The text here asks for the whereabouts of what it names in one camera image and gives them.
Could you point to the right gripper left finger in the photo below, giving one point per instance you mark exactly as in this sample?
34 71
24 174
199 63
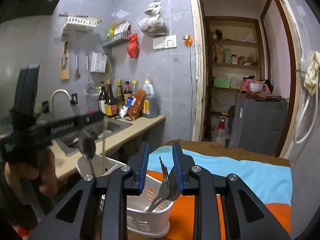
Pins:
135 181

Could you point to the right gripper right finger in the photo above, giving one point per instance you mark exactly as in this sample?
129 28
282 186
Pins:
186 172

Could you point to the steel fork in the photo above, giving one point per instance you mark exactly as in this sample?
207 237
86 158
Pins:
164 190

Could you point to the large steel spoon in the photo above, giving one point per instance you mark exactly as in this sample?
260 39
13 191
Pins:
87 147

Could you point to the left hand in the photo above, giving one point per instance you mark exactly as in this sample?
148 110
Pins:
15 172

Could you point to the chrome faucet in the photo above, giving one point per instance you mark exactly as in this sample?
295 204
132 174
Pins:
60 102

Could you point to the white utensil caddy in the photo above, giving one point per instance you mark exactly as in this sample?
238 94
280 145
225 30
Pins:
154 224

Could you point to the red fire extinguisher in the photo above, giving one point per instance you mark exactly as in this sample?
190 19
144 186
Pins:
220 134

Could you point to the large oil jug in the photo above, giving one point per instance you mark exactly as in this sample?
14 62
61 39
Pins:
150 105

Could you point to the stainless steel sink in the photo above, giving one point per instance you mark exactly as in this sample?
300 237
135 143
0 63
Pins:
69 142

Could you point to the wooden knife holder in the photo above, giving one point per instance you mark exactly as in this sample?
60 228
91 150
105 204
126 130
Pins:
64 62

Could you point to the brown spice packet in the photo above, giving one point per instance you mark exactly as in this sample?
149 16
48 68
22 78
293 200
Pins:
137 104

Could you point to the striped blue orange cloth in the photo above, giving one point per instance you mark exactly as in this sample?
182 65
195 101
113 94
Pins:
242 195

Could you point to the dark soy sauce bottle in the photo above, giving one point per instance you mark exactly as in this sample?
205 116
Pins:
111 107

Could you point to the grey mini fridge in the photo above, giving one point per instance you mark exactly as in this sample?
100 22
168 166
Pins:
257 124

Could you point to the red plastic bag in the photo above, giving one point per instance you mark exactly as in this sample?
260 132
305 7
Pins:
133 46

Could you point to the wooden shelf unit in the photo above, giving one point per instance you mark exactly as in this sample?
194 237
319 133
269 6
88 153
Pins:
234 51

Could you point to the clear hanging bag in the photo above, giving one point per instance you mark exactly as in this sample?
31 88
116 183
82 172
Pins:
153 24

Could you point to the white rubber gloves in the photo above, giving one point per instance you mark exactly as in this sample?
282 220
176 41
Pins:
311 82

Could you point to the wire strainer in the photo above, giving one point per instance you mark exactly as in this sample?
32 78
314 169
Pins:
90 90

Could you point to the white wall box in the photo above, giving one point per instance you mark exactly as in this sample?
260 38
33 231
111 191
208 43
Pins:
98 63

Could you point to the white wall socket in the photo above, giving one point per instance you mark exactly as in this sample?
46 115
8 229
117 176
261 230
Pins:
164 42

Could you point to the white wall basket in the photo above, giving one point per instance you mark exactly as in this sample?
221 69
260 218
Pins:
79 22

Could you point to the grey wall shelf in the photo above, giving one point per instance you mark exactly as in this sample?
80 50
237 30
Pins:
117 39

